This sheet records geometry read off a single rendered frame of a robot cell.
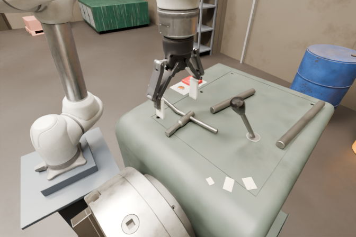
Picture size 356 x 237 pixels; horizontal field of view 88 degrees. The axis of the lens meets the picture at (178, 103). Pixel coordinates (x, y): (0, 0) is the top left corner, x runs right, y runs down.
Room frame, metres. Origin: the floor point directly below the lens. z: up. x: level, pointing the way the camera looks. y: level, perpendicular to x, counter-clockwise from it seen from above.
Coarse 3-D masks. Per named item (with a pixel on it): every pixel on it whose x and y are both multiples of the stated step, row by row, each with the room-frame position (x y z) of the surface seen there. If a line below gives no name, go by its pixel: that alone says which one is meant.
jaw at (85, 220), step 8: (88, 200) 0.21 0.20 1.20; (88, 208) 0.19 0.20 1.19; (80, 216) 0.18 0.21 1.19; (88, 216) 0.17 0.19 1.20; (72, 224) 0.16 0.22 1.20; (80, 224) 0.16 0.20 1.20; (88, 224) 0.16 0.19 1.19; (96, 224) 0.17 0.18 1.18; (80, 232) 0.15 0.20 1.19; (88, 232) 0.15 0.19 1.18; (96, 232) 0.15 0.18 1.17
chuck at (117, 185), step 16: (96, 192) 0.23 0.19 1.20; (112, 192) 0.21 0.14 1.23; (128, 192) 0.21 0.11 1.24; (96, 208) 0.18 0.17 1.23; (112, 208) 0.17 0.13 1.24; (128, 208) 0.17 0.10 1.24; (144, 208) 0.17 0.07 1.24; (112, 224) 0.14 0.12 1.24; (144, 224) 0.15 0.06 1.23; (160, 224) 0.15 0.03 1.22
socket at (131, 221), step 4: (128, 216) 0.16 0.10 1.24; (132, 216) 0.16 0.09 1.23; (136, 216) 0.16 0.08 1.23; (124, 220) 0.15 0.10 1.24; (128, 220) 0.15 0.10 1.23; (132, 220) 0.16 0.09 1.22; (136, 220) 0.15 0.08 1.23; (124, 224) 0.15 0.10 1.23; (128, 224) 0.15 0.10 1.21; (132, 224) 0.16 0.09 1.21; (136, 224) 0.15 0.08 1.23; (124, 228) 0.14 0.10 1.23; (128, 228) 0.15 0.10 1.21; (132, 228) 0.14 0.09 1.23; (136, 228) 0.14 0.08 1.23; (124, 232) 0.13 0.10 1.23; (128, 232) 0.13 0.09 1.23; (132, 232) 0.13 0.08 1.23
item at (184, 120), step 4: (188, 112) 0.43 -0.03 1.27; (192, 112) 0.43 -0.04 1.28; (184, 116) 0.41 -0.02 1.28; (188, 116) 0.41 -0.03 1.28; (192, 116) 0.42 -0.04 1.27; (180, 120) 0.39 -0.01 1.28; (184, 120) 0.40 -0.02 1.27; (188, 120) 0.40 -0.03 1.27; (176, 124) 0.38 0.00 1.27; (180, 124) 0.38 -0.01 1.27; (184, 124) 0.39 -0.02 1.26; (168, 128) 0.37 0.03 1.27; (172, 128) 0.37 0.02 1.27; (176, 128) 0.37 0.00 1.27; (168, 132) 0.35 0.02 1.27; (172, 132) 0.36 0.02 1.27; (168, 136) 0.35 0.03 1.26
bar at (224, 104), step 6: (246, 90) 0.55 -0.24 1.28; (252, 90) 0.55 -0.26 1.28; (234, 96) 0.52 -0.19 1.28; (240, 96) 0.52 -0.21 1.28; (246, 96) 0.53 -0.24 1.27; (222, 102) 0.48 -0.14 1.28; (228, 102) 0.48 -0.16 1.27; (210, 108) 0.46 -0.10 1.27; (216, 108) 0.45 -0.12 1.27; (222, 108) 0.47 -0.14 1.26
